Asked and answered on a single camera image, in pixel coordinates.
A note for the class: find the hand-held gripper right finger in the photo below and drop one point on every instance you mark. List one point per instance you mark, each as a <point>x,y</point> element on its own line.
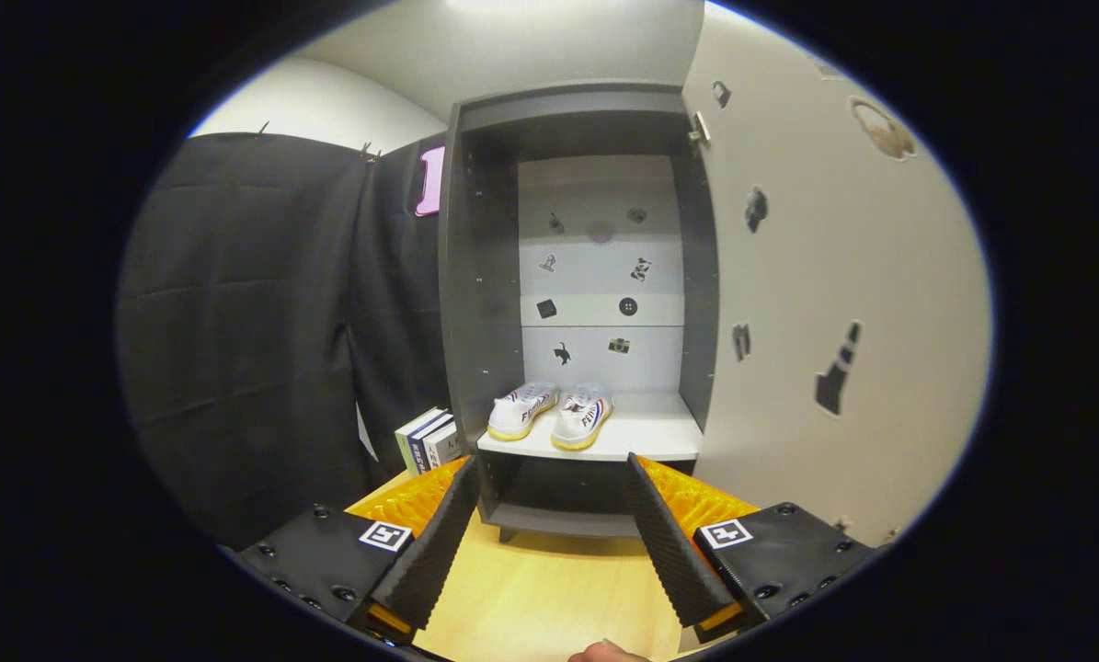
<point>664,552</point>

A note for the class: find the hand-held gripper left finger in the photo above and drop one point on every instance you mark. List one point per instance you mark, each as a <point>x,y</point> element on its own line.
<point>434,552</point>

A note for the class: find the white shoe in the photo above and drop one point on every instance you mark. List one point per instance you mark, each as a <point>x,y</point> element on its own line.
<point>521,409</point>
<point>581,418</point>

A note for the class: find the beige shoe cabinet door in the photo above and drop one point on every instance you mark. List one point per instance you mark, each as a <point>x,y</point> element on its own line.
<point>788,276</point>

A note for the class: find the metal door hinge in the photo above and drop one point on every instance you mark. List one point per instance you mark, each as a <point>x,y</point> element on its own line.
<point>699,129</point>

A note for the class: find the blue spine book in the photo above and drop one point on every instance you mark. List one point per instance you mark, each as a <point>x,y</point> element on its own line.
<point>417,450</point>

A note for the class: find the white spine book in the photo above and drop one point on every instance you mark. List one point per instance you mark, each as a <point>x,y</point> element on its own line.
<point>443,446</point>

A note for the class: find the green spine book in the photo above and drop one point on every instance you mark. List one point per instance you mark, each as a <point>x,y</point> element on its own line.
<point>406,441</point>

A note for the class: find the black backdrop cloth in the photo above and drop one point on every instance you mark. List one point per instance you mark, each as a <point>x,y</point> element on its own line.
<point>236,322</point>

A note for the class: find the large ceiling light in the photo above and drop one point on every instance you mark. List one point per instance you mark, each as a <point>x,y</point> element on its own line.
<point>549,5</point>

